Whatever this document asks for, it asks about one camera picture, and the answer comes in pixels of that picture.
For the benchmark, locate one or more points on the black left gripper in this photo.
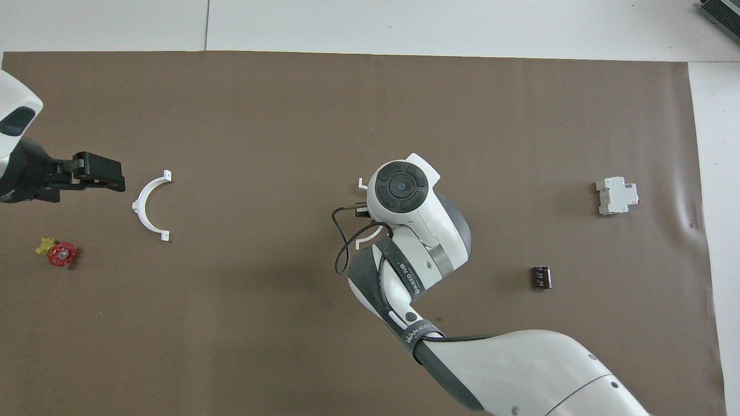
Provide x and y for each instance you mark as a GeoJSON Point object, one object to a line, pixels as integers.
{"type": "Point", "coordinates": [29, 172]}

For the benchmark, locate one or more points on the grey ribbed metal device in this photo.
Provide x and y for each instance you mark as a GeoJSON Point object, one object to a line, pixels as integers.
{"type": "Point", "coordinates": [725, 8]}

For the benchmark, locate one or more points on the white half pipe clamp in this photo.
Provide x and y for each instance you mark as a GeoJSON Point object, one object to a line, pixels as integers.
{"type": "Point", "coordinates": [137, 206]}
{"type": "Point", "coordinates": [358, 245]}

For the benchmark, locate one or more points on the brown paper mat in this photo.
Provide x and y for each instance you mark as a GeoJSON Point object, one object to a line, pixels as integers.
{"type": "Point", "coordinates": [231, 346]}

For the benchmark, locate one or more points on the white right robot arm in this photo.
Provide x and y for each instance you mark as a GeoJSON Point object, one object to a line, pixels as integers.
{"type": "Point", "coordinates": [520, 370]}

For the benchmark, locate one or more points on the small black connector block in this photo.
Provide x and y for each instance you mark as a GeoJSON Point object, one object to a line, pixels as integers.
{"type": "Point", "coordinates": [541, 277]}

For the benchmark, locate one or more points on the white circuit breaker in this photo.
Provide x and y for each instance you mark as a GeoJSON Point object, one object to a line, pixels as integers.
{"type": "Point", "coordinates": [613, 196]}

